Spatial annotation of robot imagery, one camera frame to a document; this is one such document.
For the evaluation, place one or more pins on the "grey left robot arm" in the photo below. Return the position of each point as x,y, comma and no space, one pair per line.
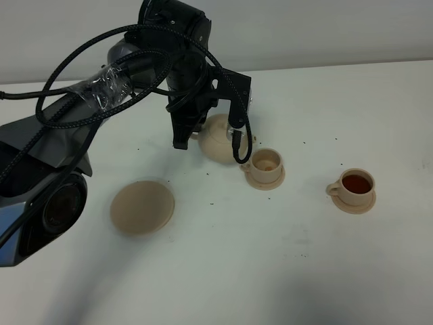
44,166

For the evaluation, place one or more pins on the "right beige teacup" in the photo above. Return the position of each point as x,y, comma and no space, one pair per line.
355,188

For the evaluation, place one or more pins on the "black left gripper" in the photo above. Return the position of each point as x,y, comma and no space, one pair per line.
189,100

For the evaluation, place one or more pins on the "right beige saucer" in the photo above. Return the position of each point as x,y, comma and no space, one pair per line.
356,210

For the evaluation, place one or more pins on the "beige teapot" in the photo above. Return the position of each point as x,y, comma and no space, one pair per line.
213,140

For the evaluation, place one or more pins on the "large beige teapot saucer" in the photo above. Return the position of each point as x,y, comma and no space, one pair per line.
142,208

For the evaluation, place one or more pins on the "left beige saucer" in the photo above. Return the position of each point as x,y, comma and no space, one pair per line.
265,184

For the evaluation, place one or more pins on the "beige teacup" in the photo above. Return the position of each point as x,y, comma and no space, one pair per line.
355,188
265,166

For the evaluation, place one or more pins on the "left beige teacup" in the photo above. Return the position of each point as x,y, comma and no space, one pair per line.
265,166

